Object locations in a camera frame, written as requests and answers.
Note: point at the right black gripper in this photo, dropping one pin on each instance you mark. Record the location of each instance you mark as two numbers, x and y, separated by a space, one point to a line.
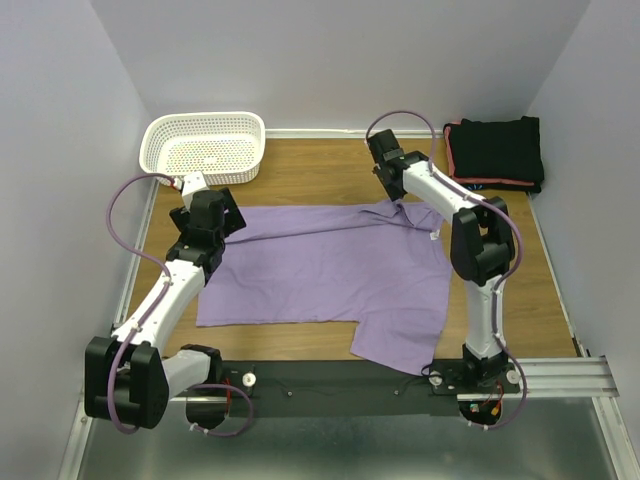
394 194

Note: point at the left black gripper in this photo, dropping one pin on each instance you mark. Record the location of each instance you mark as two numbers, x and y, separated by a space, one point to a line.
233 219

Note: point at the purple t-shirt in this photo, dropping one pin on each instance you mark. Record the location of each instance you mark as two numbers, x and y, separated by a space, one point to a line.
380 265

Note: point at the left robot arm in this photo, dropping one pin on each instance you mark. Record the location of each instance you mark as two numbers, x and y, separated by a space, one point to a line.
127 381

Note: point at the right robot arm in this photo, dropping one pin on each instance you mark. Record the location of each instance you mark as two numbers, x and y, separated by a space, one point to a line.
481 252

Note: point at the red folded t-shirt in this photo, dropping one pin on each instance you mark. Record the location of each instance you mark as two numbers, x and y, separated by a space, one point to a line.
475 181

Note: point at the white perforated plastic basket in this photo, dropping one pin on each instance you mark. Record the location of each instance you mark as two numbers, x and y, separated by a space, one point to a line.
226 147

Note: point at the black folded t-shirt top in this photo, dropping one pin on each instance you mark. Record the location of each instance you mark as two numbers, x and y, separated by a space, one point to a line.
499 149

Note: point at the black folded t-shirt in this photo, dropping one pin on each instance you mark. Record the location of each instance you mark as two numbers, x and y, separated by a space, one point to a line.
483 186
499 149

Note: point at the black folded t-shirt bottom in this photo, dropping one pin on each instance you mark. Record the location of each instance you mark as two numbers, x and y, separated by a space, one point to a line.
483 186

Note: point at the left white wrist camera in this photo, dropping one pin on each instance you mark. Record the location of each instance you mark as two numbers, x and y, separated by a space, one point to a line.
189 185

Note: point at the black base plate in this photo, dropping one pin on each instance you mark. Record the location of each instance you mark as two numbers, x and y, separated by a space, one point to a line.
334 388

